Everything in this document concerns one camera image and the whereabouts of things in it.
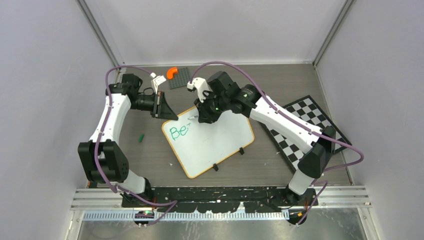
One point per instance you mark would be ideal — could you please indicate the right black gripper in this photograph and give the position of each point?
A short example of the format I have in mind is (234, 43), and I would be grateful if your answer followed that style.
(205, 115)

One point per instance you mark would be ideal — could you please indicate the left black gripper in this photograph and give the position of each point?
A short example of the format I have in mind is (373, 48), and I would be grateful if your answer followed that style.
(162, 110)

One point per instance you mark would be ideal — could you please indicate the green marker cap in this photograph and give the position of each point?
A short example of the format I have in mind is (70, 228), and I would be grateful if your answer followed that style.
(141, 137)

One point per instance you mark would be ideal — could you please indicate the yellow framed whiteboard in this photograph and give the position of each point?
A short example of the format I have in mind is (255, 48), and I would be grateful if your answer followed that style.
(200, 146)

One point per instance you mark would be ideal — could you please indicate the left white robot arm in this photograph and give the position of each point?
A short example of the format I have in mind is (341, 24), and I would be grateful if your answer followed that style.
(102, 159)

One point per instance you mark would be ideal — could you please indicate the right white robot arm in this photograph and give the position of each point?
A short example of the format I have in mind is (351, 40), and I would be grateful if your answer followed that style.
(219, 94)

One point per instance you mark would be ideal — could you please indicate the grey studded baseplate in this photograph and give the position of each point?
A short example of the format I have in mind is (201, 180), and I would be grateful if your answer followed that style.
(180, 78)

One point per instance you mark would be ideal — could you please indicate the orange curved block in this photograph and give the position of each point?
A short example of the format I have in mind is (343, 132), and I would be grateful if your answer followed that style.
(171, 72)

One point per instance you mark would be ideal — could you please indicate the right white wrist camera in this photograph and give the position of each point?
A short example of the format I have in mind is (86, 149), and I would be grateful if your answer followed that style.
(201, 86)

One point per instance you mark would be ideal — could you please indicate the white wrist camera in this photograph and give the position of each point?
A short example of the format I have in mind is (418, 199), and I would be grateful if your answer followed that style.
(156, 81)
(201, 86)

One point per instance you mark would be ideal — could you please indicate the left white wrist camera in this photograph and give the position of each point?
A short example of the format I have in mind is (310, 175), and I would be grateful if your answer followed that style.
(156, 81)

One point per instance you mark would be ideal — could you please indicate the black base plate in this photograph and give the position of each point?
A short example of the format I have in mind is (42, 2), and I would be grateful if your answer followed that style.
(254, 199)

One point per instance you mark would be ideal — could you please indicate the aluminium rail frame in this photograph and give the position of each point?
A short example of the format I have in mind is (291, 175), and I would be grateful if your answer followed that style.
(100, 202)

